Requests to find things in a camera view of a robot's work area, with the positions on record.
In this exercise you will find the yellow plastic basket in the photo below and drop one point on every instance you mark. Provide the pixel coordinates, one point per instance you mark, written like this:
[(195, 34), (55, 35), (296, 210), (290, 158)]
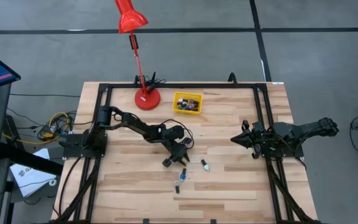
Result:
[(175, 105)]

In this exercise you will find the brown nail polish bottle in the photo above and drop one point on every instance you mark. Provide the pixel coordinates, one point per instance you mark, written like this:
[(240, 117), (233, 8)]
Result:
[(196, 103)]

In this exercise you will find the teal nail polish bottle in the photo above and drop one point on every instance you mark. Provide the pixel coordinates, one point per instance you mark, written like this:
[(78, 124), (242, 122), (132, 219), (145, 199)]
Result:
[(183, 107)]

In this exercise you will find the blue nail polish bottle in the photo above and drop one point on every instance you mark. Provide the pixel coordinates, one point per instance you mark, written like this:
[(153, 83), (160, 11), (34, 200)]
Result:
[(182, 177)]

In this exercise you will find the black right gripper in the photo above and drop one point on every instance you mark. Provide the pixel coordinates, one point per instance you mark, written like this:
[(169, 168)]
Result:
[(256, 138)]

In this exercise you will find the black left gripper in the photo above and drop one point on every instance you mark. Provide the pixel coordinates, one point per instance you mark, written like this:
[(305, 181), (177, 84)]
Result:
[(176, 149)]

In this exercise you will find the black arched clamp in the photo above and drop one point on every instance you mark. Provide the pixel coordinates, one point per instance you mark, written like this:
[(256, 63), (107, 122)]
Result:
[(232, 73)]

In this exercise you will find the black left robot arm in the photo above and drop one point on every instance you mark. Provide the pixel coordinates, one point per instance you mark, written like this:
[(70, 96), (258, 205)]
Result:
[(135, 126)]

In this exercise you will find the black aluminium table frame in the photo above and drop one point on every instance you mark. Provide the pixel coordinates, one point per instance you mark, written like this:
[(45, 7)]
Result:
[(182, 85)]

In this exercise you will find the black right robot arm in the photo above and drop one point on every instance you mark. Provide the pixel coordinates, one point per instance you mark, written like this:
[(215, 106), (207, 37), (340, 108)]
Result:
[(306, 129)]

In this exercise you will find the red desk lamp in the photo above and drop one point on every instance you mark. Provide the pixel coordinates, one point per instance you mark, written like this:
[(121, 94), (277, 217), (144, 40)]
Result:
[(129, 18)]

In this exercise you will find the black table clamp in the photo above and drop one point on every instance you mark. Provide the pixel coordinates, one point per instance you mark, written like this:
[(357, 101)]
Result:
[(213, 221), (146, 221)]

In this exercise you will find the white printed paper sheet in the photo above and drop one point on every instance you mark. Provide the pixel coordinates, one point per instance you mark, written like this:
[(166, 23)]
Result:
[(30, 177)]

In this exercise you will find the white tape roll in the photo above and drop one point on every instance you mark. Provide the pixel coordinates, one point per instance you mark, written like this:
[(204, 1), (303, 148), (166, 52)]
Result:
[(50, 182)]

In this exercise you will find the pale green nail polish bottle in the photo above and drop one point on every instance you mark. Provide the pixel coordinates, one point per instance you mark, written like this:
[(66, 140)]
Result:
[(206, 167)]

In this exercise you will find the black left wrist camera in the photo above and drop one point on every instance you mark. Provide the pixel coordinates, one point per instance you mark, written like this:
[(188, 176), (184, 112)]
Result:
[(187, 141)]

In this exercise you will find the white sticker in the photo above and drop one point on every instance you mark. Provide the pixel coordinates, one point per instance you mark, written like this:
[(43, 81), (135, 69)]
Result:
[(278, 83)]

